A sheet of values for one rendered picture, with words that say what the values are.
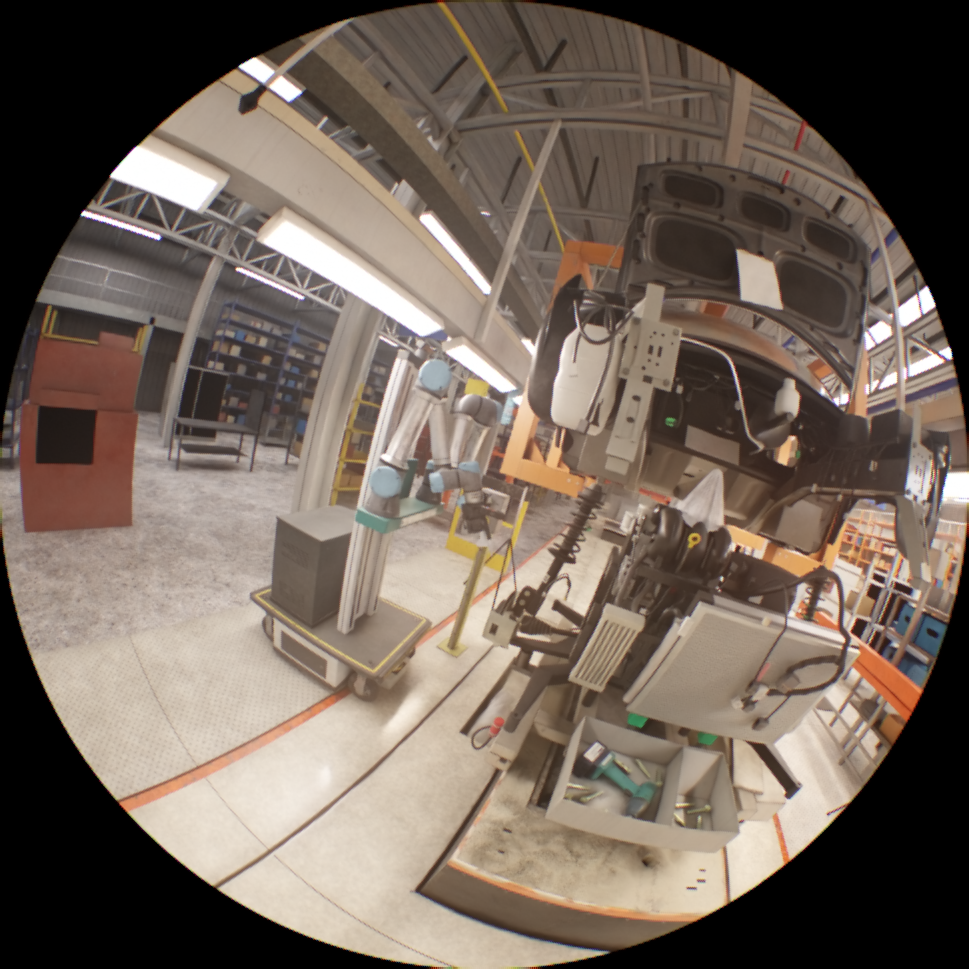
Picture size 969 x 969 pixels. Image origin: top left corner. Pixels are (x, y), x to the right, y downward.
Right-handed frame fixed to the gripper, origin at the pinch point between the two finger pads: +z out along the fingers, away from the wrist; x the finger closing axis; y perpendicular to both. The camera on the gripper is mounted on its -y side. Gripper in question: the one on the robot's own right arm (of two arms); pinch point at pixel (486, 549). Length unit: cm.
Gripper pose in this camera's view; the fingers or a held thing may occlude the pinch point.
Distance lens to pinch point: 137.1
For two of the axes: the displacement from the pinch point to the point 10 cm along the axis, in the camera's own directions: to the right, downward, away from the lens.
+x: 2.9, 1.5, -9.4
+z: 1.4, 9.7, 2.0
